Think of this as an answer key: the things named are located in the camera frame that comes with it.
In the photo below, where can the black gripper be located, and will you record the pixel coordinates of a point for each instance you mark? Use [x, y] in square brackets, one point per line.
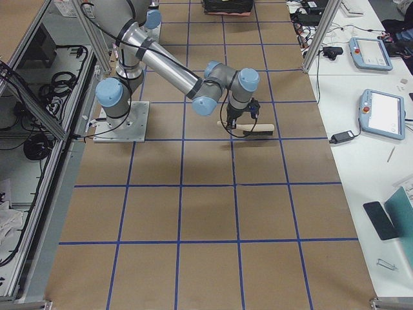
[233, 115]

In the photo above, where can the beige hand brush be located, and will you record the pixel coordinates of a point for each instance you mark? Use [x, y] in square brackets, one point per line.
[244, 130]

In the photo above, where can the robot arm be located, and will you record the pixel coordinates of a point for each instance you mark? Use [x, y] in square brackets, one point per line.
[122, 21]

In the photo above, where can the bin with black bag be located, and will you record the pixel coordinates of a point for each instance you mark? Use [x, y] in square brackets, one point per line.
[228, 7]

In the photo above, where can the black power adapter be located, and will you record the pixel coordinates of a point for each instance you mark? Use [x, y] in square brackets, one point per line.
[342, 137]

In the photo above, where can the teach pendant far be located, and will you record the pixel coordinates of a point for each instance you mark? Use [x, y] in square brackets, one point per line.
[369, 54]

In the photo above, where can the teach pendant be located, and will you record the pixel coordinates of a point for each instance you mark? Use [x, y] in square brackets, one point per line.
[382, 114]
[369, 54]

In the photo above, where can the teach pendant near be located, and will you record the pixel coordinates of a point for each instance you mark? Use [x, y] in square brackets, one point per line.
[382, 114]

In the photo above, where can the black smartphone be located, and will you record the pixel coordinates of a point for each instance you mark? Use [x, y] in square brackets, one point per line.
[380, 221]

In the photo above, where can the teal folder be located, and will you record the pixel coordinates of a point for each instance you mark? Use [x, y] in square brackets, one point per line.
[399, 209]

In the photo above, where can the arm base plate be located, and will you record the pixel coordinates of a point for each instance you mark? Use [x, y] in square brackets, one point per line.
[126, 129]

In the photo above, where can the aluminium frame post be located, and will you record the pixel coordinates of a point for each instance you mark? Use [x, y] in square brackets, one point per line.
[324, 24]

